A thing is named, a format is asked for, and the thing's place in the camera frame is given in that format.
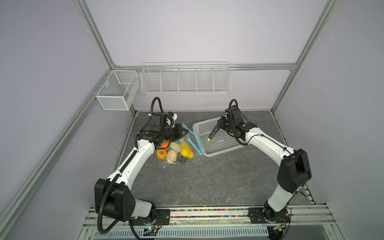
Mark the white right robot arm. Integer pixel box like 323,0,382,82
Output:
208,99,312,223

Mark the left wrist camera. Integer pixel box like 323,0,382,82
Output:
151,112,178,129

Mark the orange toy carrot piece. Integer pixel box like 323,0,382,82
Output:
160,141,170,150

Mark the white mesh wall box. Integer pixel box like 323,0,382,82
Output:
96,70,140,111

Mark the white perforated plastic basket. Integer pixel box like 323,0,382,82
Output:
193,117,244,158

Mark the clear zip top bag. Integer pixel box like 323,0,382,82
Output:
156,123,203,168

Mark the white toy cucumber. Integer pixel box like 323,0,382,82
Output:
170,142,182,153

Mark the yellow toy corn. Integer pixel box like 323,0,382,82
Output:
181,143,194,159

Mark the yellow red toy peach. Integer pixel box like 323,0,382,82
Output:
157,150,167,160

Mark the white wire wall rack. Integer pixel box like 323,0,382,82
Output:
141,62,232,95

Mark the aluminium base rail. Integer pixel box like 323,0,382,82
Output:
80,205,337,240

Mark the yellow toy lemon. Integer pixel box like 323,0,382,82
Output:
181,148,191,158

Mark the beige toy potato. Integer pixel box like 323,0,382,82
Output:
166,150,179,164

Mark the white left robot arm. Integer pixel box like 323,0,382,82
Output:
95,97,189,235

